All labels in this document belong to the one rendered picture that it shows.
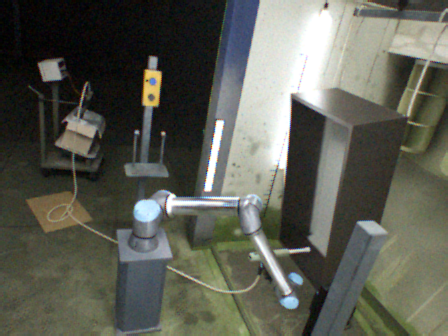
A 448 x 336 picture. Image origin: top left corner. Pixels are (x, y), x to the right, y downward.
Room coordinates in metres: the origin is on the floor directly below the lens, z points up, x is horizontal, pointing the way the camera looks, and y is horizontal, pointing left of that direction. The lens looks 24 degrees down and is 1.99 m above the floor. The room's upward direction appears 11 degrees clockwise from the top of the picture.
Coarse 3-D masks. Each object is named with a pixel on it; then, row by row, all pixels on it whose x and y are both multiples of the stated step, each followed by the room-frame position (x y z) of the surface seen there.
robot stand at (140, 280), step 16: (160, 240) 1.75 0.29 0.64; (128, 256) 1.55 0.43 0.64; (144, 256) 1.58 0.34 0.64; (160, 256) 1.60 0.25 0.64; (128, 272) 1.53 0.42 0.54; (144, 272) 1.57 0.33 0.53; (160, 272) 1.61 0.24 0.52; (128, 288) 1.53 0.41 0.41; (144, 288) 1.57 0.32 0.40; (160, 288) 1.61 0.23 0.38; (128, 304) 1.53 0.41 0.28; (144, 304) 1.57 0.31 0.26; (160, 304) 1.64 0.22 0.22; (128, 320) 1.54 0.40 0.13; (144, 320) 1.58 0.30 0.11; (160, 320) 1.68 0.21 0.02
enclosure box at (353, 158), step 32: (320, 96) 2.10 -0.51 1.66; (352, 96) 2.10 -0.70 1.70; (288, 128) 2.18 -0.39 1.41; (320, 128) 2.29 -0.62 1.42; (352, 128) 1.62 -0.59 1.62; (384, 128) 1.70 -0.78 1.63; (288, 160) 2.22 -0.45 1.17; (320, 160) 2.33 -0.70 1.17; (352, 160) 1.65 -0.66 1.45; (384, 160) 1.74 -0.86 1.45; (288, 192) 2.25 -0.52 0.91; (320, 192) 2.37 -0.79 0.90; (352, 192) 1.69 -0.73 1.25; (384, 192) 1.79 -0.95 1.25; (288, 224) 2.29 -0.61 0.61; (320, 224) 2.36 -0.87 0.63; (352, 224) 1.73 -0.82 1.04; (320, 256) 2.11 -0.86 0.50
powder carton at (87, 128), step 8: (72, 112) 3.50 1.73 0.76; (80, 112) 3.74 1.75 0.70; (88, 112) 3.76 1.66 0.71; (64, 120) 3.36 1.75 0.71; (72, 120) 3.35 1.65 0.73; (80, 120) 3.39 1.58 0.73; (88, 120) 3.73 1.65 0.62; (96, 120) 3.78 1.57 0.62; (104, 120) 3.77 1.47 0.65; (72, 128) 3.33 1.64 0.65; (80, 128) 3.36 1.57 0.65; (88, 128) 3.39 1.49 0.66; (96, 128) 3.42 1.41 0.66; (104, 128) 3.72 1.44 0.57; (64, 136) 3.36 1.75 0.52; (72, 136) 3.37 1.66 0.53; (80, 136) 3.39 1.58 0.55; (88, 136) 3.36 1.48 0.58; (64, 144) 3.36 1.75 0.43; (72, 144) 3.37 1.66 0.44; (80, 144) 3.39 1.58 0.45; (88, 144) 3.41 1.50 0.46; (80, 152) 3.40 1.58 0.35
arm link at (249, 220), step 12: (240, 216) 1.62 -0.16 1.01; (252, 216) 1.60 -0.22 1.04; (252, 228) 1.56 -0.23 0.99; (252, 240) 1.57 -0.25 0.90; (264, 240) 1.57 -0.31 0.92; (264, 252) 1.55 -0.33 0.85; (276, 264) 1.55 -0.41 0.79; (276, 276) 1.53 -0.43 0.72; (288, 288) 1.52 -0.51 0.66; (288, 300) 1.50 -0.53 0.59
